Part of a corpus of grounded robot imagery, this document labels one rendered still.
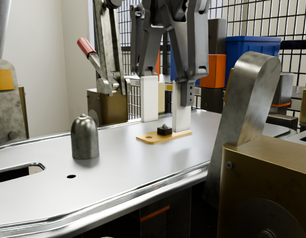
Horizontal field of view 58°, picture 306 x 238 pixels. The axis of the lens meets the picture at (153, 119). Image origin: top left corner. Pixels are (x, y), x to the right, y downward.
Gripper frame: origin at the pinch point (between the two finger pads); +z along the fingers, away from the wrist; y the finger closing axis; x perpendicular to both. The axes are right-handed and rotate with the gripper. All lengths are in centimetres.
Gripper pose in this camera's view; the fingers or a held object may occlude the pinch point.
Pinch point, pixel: (164, 105)
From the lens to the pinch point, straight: 39.8
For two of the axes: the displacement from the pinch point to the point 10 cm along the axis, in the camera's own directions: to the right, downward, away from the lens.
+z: 0.0, 9.7, 2.3
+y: 6.3, 1.8, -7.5
